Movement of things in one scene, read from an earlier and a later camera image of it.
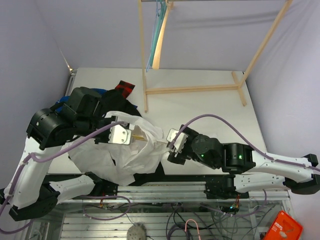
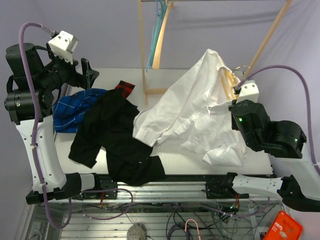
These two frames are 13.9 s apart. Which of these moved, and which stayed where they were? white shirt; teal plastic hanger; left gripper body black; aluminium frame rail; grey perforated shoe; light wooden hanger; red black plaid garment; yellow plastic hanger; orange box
Moved: yellow plastic hanger; left gripper body black; white shirt
Stayed: aluminium frame rail; grey perforated shoe; orange box; red black plaid garment; light wooden hanger; teal plastic hanger
